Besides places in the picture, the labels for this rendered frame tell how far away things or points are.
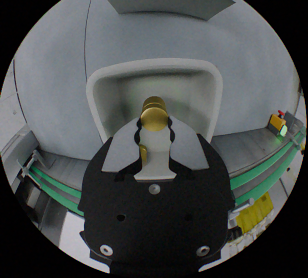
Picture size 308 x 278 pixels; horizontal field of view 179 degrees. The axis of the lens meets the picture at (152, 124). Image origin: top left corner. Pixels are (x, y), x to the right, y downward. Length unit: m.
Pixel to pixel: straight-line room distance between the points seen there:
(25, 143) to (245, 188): 0.92
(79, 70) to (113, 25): 0.12
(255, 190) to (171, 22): 0.39
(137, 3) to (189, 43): 0.12
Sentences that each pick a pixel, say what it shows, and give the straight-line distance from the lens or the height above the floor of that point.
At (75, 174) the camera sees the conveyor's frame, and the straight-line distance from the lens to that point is 0.42.
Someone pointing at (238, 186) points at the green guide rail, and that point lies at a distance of 0.26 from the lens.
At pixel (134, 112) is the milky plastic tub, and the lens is 0.20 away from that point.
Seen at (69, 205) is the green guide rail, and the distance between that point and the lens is 0.41.
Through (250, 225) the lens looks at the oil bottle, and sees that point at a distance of 0.41.
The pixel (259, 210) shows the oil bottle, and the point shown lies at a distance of 0.44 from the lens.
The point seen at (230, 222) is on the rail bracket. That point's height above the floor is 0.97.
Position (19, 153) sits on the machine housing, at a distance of 0.74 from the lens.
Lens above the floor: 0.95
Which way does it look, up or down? 58 degrees down
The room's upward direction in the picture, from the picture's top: 179 degrees counter-clockwise
